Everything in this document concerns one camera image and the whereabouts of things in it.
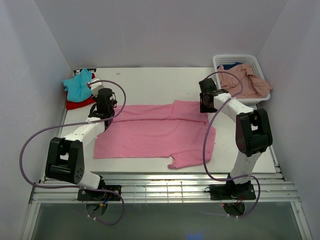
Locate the pink t shirt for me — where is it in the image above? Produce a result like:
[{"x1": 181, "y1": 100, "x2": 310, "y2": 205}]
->
[{"x1": 93, "y1": 100, "x2": 216, "y2": 170}]

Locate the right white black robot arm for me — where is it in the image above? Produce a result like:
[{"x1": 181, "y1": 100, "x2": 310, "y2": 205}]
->
[{"x1": 198, "y1": 78, "x2": 273, "y2": 199}]

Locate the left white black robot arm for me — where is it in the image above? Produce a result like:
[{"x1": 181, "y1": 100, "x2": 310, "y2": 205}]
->
[{"x1": 45, "y1": 88, "x2": 117, "y2": 200}]

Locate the blue t shirt in basket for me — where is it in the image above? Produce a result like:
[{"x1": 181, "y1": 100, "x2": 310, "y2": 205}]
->
[{"x1": 217, "y1": 62, "x2": 242, "y2": 71}]

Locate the teal folded t shirt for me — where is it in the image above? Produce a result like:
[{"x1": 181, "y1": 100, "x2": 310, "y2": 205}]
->
[{"x1": 62, "y1": 68, "x2": 92, "y2": 103}]

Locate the red folded t shirt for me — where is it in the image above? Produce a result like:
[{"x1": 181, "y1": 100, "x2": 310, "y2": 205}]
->
[{"x1": 66, "y1": 73, "x2": 95, "y2": 110}]

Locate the beige t shirt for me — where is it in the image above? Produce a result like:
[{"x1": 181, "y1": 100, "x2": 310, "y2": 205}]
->
[{"x1": 217, "y1": 63, "x2": 272, "y2": 99}]

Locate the white plastic basket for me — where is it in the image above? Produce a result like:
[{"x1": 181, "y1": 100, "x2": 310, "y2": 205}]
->
[{"x1": 213, "y1": 54, "x2": 272, "y2": 106}]

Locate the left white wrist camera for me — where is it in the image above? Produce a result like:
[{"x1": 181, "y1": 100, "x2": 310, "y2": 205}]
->
[{"x1": 87, "y1": 77, "x2": 104, "y2": 97}]

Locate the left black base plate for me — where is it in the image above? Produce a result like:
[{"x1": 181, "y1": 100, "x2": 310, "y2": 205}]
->
[{"x1": 77, "y1": 185, "x2": 122, "y2": 202}]

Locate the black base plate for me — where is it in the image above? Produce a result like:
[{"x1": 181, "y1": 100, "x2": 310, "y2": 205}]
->
[
  {"x1": 77, "y1": 185, "x2": 122, "y2": 202},
  {"x1": 209, "y1": 183, "x2": 256, "y2": 200}
]

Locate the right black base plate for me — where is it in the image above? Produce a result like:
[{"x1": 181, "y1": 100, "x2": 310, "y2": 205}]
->
[{"x1": 209, "y1": 183, "x2": 256, "y2": 200}]

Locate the aluminium frame rail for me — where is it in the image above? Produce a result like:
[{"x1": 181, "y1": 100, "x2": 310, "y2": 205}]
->
[{"x1": 30, "y1": 172, "x2": 300, "y2": 204}]

